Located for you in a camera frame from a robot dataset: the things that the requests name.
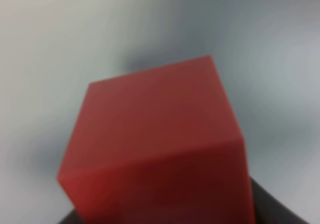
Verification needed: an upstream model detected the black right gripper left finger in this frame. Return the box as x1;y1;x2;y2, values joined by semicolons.
58;209;83;224

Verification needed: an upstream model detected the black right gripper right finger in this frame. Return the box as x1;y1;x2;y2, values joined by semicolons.
250;178;308;224

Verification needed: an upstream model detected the red cube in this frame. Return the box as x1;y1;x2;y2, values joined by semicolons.
58;56;255;223

